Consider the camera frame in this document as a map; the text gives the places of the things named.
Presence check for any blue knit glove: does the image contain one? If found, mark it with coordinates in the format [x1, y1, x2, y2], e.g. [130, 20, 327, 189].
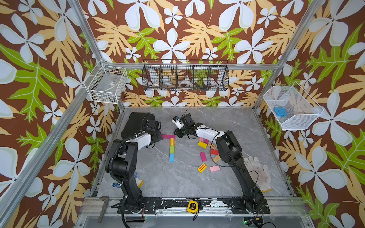
[112, 172, 144, 189]

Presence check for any green block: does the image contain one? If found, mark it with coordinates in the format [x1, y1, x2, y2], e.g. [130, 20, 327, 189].
[170, 145, 175, 154]

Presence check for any blue block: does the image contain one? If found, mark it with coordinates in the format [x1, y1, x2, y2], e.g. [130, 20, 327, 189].
[169, 154, 175, 162]

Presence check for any tan wooden block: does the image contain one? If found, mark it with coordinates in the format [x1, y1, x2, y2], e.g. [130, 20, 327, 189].
[213, 155, 221, 163]

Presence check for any yellow tape measure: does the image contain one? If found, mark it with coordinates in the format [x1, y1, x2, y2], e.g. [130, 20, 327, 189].
[186, 200, 199, 214]

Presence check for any black wire basket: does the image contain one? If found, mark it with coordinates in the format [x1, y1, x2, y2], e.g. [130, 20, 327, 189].
[141, 59, 230, 91]

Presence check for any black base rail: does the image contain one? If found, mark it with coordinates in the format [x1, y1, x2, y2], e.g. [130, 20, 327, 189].
[111, 197, 271, 215]

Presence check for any white wire basket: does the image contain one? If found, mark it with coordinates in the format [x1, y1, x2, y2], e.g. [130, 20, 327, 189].
[263, 82, 324, 131]
[84, 61, 128, 104]

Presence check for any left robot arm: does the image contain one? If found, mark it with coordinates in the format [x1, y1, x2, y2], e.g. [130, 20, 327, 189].
[105, 112, 163, 213]

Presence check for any blue object in basket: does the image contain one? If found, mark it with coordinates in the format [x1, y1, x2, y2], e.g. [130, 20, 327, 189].
[274, 107, 288, 117]

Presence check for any patterned wooden block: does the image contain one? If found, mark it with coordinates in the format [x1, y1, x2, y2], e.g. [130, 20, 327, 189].
[208, 142, 217, 150]

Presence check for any grey metal clamp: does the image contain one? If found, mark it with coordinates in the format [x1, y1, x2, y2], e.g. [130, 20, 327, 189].
[98, 195, 110, 223]

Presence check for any white work glove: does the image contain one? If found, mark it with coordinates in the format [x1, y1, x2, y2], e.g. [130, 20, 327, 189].
[244, 156, 272, 192]

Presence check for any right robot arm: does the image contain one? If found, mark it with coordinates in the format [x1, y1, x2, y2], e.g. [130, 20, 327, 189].
[172, 114, 270, 214]

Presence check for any light pink block bottom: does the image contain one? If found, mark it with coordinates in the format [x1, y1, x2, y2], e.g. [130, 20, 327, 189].
[210, 165, 221, 173]

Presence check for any black plastic case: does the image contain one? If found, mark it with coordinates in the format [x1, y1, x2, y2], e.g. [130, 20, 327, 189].
[121, 112, 146, 139]

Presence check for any white wire basket right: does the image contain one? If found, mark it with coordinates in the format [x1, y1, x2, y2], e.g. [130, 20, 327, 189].
[263, 82, 324, 131]

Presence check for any yellow red striped block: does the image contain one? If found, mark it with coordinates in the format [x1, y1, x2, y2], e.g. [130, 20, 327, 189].
[198, 163, 207, 173]

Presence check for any white wire basket left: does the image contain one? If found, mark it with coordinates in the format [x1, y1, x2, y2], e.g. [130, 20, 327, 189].
[84, 61, 128, 104]

